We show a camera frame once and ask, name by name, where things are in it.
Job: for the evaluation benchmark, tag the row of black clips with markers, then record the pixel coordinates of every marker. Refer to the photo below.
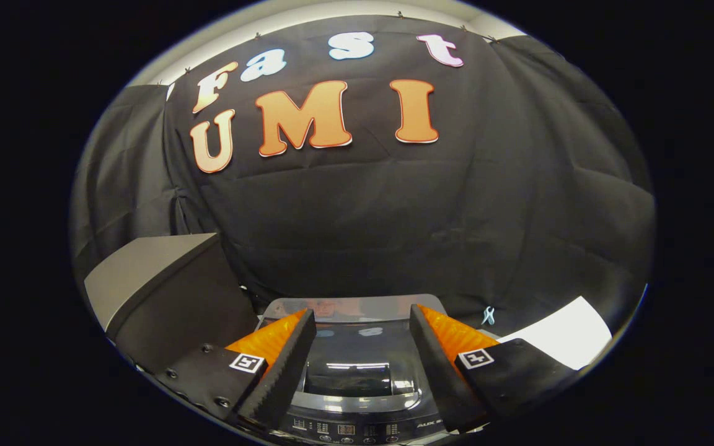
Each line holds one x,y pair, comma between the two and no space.
399,14

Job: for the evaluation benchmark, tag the light blue clip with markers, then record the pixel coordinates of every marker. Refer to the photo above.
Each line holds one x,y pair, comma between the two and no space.
488,316

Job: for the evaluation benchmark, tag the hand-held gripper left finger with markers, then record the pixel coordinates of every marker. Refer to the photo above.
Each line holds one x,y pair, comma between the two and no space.
282,371

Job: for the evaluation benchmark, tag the white board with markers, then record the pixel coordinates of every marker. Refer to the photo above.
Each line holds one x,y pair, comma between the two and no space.
568,334

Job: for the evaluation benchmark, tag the grey side table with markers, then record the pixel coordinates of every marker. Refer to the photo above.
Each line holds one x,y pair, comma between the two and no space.
146,266

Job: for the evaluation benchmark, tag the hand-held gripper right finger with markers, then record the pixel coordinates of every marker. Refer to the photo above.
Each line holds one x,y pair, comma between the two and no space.
442,371

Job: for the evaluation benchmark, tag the grey washing machine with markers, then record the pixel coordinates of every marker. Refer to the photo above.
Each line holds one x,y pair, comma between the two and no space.
344,428

